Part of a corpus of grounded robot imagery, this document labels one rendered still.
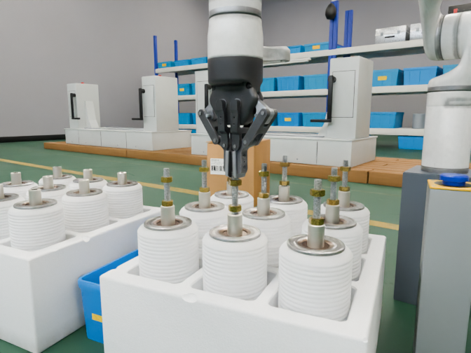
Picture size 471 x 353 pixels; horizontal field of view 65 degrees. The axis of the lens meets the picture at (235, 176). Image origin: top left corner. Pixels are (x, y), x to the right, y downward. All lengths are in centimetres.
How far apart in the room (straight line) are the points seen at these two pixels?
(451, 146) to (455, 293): 33
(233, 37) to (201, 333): 39
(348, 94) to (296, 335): 223
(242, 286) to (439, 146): 55
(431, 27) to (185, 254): 66
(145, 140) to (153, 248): 320
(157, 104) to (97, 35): 423
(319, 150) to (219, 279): 214
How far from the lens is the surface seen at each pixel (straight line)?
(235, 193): 52
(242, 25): 49
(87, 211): 84
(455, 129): 89
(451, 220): 65
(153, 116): 373
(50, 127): 715
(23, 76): 701
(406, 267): 93
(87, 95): 492
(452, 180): 65
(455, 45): 90
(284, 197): 74
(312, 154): 263
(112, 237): 85
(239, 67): 48
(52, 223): 78
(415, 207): 89
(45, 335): 80
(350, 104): 259
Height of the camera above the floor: 42
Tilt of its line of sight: 9 degrees down
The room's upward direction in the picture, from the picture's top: straight up
